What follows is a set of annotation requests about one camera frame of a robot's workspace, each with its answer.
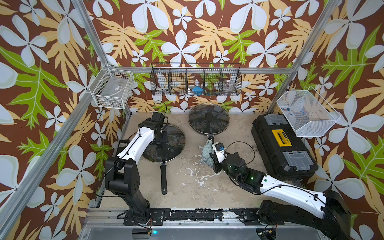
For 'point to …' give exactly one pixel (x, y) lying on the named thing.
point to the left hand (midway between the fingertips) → (163, 138)
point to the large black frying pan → (163, 184)
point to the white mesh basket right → (309, 115)
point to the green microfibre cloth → (207, 149)
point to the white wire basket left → (112, 88)
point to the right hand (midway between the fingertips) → (209, 153)
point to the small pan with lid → (208, 119)
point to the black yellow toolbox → (282, 151)
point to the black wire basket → (193, 79)
